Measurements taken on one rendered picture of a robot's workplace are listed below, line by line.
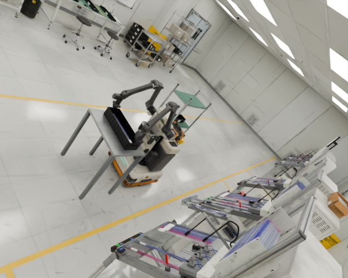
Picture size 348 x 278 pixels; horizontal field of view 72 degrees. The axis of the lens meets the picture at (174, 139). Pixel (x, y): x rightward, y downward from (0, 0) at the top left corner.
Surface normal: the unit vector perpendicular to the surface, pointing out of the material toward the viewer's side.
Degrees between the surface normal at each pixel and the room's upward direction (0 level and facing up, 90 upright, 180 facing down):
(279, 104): 90
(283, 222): 90
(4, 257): 0
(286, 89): 90
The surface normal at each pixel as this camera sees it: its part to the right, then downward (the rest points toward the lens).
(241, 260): -0.56, 0.02
